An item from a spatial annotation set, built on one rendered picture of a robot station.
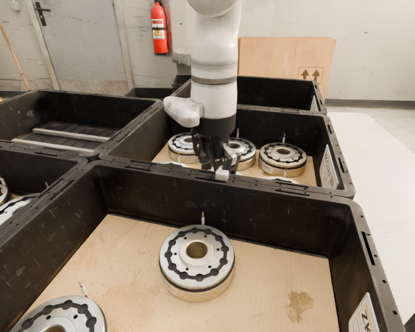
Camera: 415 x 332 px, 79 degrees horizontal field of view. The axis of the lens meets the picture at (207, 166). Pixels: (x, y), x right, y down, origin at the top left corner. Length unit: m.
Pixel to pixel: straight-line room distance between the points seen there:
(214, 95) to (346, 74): 3.27
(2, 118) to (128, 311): 0.62
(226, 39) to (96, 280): 0.37
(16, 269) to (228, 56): 0.37
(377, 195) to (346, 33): 2.81
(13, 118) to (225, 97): 0.62
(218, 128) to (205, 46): 0.12
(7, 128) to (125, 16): 2.75
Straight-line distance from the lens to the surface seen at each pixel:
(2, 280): 0.38
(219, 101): 0.39
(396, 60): 3.81
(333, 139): 0.53
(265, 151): 0.59
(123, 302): 0.38
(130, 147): 0.52
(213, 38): 0.39
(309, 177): 0.58
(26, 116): 0.88
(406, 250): 0.71
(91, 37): 3.61
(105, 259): 0.42
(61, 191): 0.41
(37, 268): 0.41
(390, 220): 0.77
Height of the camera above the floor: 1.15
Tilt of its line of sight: 33 degrees down
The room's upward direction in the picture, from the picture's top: straight up
